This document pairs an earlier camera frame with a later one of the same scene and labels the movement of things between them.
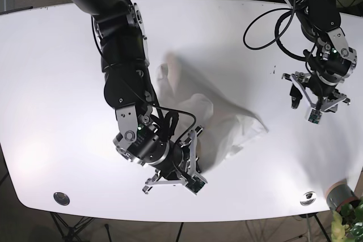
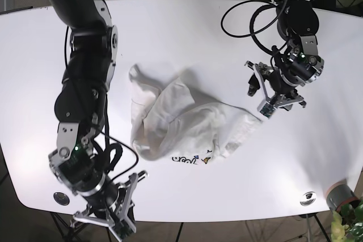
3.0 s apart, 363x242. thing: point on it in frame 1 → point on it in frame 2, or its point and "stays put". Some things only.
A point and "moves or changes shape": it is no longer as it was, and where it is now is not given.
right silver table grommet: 308,198 stays put
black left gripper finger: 296,89 → 257,80
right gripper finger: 194,183 → 118,228
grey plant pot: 339,194 stays put
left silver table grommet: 61,199 stays put
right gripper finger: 193,135 → 123,208
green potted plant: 347,225 stays put
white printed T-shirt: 223,127 moves or changes shape
